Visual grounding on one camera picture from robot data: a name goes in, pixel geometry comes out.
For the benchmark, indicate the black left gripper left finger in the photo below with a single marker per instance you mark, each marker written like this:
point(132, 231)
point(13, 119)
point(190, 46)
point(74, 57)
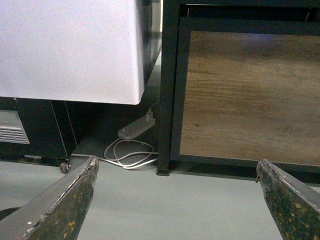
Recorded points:
point(59, 212)

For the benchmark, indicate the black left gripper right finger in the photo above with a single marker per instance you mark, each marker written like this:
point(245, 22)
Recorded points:
point(294, 206)

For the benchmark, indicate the black wood shelf unit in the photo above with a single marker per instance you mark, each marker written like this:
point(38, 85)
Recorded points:
point(240, 81)

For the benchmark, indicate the white power strip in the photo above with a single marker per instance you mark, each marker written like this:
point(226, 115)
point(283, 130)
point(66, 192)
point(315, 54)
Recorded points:
point(136, 128)

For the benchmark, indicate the white plug adapter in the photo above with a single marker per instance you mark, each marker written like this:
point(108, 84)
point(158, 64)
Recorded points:
point(149, 115)

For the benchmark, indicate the white chest freezer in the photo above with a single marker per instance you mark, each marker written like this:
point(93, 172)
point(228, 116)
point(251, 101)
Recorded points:
point(60, 60)

